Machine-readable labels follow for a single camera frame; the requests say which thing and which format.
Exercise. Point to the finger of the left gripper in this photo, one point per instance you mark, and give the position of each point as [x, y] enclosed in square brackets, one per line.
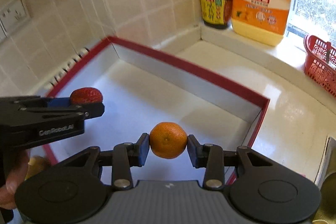
[39, 111]
[41, 101]

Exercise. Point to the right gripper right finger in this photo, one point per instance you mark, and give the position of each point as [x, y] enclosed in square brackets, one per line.
[213, 159]

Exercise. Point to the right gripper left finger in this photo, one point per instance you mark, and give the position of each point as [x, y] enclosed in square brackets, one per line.
[124, 156]

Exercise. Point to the red strawberry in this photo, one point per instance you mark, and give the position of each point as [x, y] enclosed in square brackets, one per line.
[86, 95]

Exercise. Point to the small mandarin front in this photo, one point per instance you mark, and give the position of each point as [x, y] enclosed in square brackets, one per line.
[168, 140]

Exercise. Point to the person's left hand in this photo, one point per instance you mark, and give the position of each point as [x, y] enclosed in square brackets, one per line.
[18, 167]

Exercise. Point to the red white box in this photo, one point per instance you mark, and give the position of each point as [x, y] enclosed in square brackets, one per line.
[143, 87]

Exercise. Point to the red plastic basket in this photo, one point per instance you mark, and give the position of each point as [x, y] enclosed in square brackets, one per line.
[320, 62]

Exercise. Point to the white wall socket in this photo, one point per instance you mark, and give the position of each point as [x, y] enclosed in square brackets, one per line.
[13, 16]

